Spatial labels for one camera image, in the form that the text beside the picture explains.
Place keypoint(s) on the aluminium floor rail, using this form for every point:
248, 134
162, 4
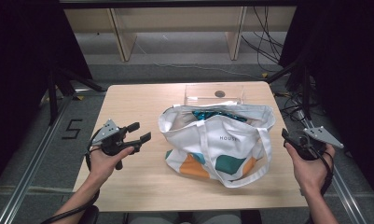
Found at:
29, 174
346, 199

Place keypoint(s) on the clear acrylic box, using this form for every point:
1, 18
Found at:
203, 93

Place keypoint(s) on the beige wooden desk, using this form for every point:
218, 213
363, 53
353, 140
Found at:
175, 20

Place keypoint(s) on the black metal stand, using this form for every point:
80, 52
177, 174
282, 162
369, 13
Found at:
52, 102
306, 93

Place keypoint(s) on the person's right hand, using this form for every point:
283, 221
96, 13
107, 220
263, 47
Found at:
310, 174

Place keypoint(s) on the black curtain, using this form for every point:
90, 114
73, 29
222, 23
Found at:
16, 62
355, 62

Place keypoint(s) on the yellow floor tape piece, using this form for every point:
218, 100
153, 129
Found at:
79, 97
264, 75

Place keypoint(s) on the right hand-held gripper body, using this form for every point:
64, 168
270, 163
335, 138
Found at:
321, 134

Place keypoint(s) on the person's legs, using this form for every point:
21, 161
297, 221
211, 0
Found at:
206, 218

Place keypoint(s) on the person's left hand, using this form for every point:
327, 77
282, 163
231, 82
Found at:
102, 166

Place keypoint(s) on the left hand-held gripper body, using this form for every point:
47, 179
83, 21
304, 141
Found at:
108, 130

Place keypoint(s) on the white patterned tote bag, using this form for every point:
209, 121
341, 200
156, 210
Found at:
206, 137

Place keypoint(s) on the blue chip bag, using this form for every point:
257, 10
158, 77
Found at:
206, 114

